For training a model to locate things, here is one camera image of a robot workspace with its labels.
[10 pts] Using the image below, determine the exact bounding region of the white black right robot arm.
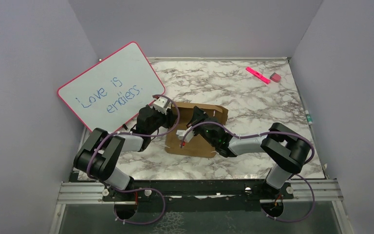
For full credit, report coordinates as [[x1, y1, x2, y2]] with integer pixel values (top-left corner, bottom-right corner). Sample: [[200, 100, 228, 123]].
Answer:
[[177, 106, 314, 198]]

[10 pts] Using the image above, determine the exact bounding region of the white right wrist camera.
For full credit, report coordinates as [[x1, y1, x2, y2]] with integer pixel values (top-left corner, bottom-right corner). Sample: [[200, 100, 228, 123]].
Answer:
[[176, 129, 194, 143]]

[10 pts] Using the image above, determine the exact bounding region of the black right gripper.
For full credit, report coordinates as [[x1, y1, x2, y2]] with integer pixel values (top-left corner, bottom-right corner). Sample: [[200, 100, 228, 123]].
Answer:
[[186, 106, 217, 147]]

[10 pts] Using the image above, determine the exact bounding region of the pink framed whiteboard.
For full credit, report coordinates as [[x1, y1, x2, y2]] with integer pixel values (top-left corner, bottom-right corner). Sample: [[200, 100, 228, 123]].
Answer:
[[57, 41, 166, 133]]

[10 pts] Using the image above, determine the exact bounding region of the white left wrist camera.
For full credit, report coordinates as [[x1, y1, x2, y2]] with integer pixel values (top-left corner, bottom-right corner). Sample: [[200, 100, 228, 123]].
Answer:
[[152, 97, 171, 115]]

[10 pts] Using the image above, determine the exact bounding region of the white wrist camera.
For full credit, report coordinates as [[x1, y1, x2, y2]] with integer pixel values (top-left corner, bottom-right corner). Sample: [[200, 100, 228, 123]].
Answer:
[[176, 129, 194, 143], [152, 97, 171, 115]]

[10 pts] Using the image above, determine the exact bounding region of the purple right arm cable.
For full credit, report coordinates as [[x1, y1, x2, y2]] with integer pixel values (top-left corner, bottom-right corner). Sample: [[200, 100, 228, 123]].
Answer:
[[180, 121, 316, 223]]

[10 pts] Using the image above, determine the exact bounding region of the brown cardboard box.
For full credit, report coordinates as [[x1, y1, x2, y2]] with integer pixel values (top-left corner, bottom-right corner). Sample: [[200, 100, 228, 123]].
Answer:
[[165, 102, 231, 158]]

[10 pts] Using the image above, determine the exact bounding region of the aluminium frame rail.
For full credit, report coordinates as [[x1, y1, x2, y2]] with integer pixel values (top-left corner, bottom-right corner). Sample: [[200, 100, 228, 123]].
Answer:
[[50, 179, 353, 234]]

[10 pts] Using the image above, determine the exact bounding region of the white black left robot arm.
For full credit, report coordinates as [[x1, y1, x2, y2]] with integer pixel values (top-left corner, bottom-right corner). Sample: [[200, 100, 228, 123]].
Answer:
[[74, 106, 177, 200]]

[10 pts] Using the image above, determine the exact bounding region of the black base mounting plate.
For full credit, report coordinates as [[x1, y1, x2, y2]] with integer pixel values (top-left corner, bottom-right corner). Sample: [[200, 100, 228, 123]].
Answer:
[[58, 179, 294, 213]]

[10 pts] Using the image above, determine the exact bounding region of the pink highlighter marker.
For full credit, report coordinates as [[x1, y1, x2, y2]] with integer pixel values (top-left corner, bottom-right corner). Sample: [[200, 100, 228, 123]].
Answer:
[[246, 67, 271, 84]]

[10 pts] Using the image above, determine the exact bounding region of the green white marker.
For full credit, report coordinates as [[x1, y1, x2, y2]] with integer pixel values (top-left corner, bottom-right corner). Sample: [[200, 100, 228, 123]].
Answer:
[[305, 110, 313, 125]]

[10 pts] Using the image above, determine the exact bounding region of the pink eraser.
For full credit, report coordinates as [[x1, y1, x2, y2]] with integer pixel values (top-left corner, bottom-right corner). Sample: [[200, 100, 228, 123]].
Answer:
[[270, 73, 281, 82]]

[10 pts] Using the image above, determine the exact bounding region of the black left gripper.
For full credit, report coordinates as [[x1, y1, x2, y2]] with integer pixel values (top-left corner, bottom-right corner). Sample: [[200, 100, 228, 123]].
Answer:
[[148, 107, 177, 135]]

